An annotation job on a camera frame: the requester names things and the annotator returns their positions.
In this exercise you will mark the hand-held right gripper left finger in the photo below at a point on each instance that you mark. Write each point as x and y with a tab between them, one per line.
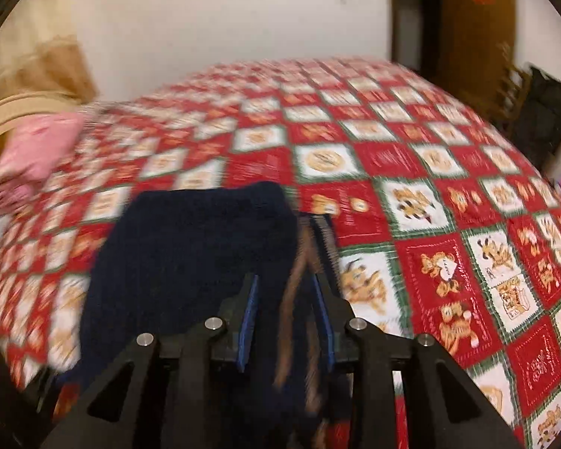
247	322

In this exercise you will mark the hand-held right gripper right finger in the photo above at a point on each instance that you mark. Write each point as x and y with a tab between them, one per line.
322	318

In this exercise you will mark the navy patterned knit sweater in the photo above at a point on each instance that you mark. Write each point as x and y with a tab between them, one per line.
191	252

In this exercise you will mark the red printed bedspread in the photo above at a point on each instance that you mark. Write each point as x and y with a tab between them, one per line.
425	206

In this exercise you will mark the pink folded quilt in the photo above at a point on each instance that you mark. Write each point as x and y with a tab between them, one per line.
32	154

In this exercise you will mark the black bag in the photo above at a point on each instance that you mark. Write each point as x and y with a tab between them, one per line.
544	121

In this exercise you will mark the cream wooden headboard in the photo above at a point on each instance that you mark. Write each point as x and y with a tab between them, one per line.
14	112

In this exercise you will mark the beige patterned curtain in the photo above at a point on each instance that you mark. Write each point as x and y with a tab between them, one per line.
32	51

